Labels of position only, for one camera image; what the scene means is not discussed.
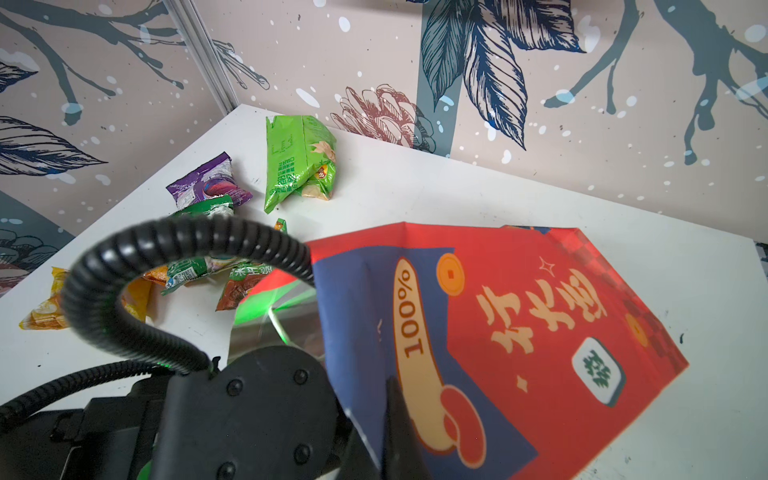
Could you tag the yellow snack packet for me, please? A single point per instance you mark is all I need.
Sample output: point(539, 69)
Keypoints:
point(49, 314)

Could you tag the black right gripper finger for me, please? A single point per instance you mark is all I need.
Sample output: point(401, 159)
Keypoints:
point(402, 457)

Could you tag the dark green snack packet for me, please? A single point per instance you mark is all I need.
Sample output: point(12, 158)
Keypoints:
point(187, 270)

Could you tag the orange snack packet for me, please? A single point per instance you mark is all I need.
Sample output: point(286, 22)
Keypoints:
point(157, 275)

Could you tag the bright green chips bag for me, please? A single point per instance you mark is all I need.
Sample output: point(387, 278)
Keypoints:
point(301, 159)

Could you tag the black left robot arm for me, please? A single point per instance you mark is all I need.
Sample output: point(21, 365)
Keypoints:
point(271, 414)

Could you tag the red paper gift bag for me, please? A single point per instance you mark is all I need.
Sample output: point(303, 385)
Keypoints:
point(520, 352)

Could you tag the purple snack packet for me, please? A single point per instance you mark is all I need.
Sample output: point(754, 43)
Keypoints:
point(210, 180)

